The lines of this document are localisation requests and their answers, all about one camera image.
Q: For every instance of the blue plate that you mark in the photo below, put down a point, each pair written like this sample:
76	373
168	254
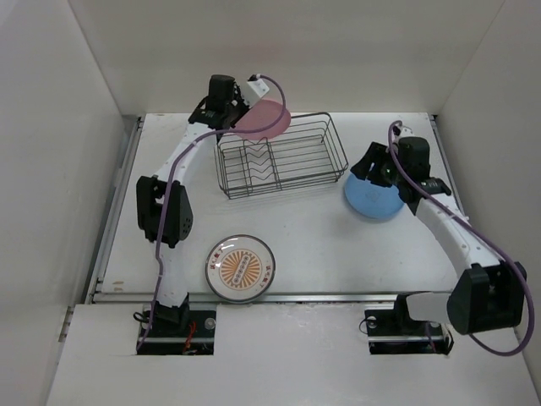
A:
370	200

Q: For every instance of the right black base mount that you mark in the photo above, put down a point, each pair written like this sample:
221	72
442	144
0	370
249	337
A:
392	331

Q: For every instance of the front aluminium rail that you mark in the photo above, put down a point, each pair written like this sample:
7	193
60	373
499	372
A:
103	298

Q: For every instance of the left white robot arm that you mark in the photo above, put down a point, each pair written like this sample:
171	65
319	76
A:
163	210

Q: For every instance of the right aluminium side rail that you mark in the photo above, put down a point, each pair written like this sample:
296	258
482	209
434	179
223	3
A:
447	167

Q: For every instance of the grey wire dish rack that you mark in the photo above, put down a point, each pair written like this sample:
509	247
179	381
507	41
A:
309	153

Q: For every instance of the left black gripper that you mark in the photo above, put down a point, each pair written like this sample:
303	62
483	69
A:
244	106

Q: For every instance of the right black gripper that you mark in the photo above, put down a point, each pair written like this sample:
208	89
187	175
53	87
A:
361	167

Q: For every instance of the left aluminium side rail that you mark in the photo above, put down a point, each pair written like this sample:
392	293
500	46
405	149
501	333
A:
98	264

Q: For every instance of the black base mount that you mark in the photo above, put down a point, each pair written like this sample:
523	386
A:
392	331
193	336

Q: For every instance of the aluminium side rail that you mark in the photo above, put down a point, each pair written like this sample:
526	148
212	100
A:
447	167
98	264

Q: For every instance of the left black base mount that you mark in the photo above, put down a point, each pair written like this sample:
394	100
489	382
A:
193	336

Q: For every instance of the white plate orange sunburst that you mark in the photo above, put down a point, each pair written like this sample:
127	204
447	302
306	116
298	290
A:
240	268

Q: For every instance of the pink plate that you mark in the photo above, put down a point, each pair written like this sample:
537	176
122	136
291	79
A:
263	113

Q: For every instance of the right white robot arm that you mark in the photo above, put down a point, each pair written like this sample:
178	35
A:
489	291

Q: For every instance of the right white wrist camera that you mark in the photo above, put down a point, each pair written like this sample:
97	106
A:
402	131

